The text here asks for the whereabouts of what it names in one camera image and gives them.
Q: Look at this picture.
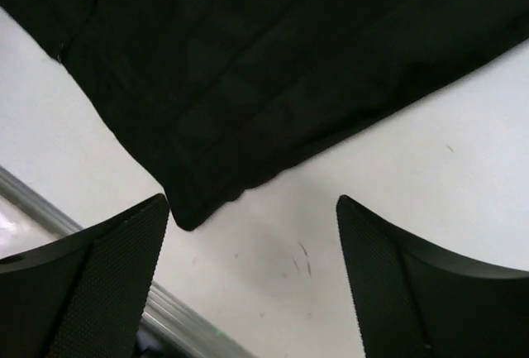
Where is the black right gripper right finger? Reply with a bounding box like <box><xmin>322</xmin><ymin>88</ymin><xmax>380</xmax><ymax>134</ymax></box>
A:
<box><xmin>336</xmin><ymin>195</ymin><xmax>528</xmax><ymax>357</ymax></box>

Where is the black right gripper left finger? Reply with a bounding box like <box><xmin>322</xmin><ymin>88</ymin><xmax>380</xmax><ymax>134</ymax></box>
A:
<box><xmin>1</xmin><ymin>193</ymin><xmax>169</xmax><ymax>357</ymax></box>

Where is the black pleated skirt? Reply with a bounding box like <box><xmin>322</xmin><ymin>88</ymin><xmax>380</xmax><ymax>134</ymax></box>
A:
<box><xmin>1</xmin><ymin>0</ymin><xmax>528</xmax><ymax>231</ymax></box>

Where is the aluminium front rail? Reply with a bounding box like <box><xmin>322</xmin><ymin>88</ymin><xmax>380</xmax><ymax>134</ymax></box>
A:
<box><xmin>1</xmin><ymin>170</ymin><xmax>248</xmax><ymax>357</ymax></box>

